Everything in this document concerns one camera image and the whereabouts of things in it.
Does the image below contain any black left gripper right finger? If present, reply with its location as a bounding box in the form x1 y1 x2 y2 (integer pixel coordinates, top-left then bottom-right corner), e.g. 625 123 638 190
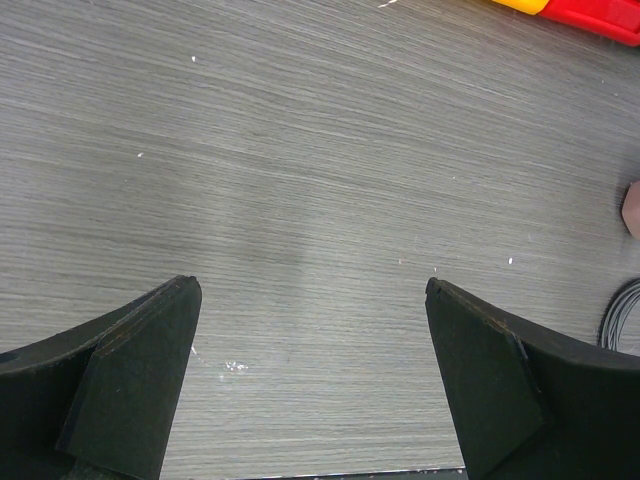
425 278 639 479

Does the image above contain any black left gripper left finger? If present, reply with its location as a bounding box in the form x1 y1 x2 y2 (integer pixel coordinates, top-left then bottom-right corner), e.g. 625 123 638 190
1 276 202 479

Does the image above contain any pink white mug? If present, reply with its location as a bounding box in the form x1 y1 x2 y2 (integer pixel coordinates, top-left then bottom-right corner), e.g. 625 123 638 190
621 181 640 239

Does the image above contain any yellow plastic bin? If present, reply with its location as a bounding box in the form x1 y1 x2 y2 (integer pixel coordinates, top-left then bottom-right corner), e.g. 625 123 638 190
493 0 549 15

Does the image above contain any grey coiled cable ring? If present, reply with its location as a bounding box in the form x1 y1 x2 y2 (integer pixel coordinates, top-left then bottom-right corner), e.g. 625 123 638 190
598 277 640 354

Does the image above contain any red plastic bin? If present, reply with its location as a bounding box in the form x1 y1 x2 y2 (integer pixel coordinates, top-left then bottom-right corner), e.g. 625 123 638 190
539 0 639 47

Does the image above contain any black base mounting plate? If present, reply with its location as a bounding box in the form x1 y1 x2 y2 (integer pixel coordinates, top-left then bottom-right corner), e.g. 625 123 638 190
286 467 468 480

